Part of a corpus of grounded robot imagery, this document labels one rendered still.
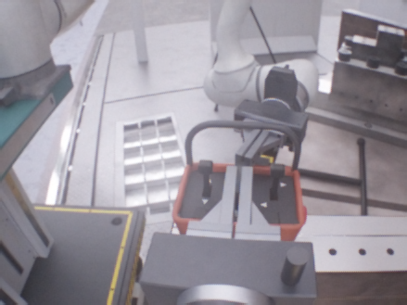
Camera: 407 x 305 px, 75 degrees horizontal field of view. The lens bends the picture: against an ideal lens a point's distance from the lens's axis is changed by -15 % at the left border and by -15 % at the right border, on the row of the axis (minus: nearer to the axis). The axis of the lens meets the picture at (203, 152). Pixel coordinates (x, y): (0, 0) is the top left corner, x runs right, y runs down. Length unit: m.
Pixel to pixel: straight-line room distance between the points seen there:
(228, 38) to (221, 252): 0.54
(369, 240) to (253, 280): 0.44
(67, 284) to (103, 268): 0.13
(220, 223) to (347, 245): 0.38
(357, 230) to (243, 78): 0.41
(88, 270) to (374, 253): 0.82
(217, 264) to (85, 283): 0.82
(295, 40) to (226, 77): 3.03
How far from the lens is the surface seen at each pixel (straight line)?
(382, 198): 1.32
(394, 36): 1.56
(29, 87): 0.76
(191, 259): 0.24
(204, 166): 0.47
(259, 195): 0.51
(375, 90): 1.51
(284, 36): 3.69
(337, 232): 0.63
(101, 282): 1.01
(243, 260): 0.24
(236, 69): 0.71
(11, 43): 0.73
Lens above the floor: 1.16
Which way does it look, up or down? 38 degrees down
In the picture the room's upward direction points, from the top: 3 degrees counter-clockwise
